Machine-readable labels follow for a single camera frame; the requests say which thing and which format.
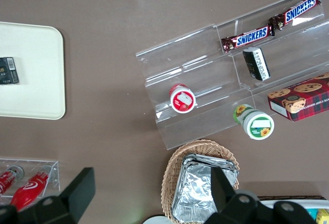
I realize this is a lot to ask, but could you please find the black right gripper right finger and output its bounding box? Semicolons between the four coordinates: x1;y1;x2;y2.
205;167;260;224

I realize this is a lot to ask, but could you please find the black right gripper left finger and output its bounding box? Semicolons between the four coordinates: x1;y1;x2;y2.
34;167;96;224

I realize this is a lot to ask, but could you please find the foil-wrapped sandwich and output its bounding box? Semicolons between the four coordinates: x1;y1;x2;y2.
171;163;240;224
181;154;240;181

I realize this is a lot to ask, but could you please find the woven wicker basket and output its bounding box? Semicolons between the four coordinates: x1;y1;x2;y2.
160;139;240;221

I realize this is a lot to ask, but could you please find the cream plastic tray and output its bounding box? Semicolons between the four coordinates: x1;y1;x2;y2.
0;21;66;121

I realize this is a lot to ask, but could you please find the clear acrylic bottle holder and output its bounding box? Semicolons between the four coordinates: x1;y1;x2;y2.
0;158;61;198

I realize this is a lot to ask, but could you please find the red soda bottle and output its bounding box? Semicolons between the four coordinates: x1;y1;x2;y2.
9;165;53;211
0;165;25;196

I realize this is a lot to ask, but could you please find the white round plate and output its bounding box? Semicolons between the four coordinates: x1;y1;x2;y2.
142;215;171;224

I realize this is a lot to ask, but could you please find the white plastic bin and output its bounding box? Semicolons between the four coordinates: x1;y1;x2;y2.
258;195;329;224

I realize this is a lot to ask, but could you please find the green sunflower yogurt cup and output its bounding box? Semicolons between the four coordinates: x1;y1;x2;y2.
232;104;275;141

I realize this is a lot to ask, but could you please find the red strawberry yogurt cup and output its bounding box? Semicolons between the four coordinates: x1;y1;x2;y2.
169;83;198;114

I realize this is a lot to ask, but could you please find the yellow and blue snack packet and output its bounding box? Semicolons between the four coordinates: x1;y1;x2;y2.
307;208;329;224

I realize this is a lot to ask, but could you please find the clear acrylic tiered display stand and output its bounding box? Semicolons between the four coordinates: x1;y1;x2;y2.
135;0;329;151

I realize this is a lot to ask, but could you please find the red tartan cookie box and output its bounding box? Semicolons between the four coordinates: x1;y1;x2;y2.
267;71;329;122

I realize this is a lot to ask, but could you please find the black box with white side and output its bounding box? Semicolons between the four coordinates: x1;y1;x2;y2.
242;47;271;82

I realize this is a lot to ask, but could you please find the black box with barcode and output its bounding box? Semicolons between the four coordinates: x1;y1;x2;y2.
0;57;20;85

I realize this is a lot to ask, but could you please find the Snickers chocolate bar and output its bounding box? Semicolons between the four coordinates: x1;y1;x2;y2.
221;25;276;54
268;0;322;31

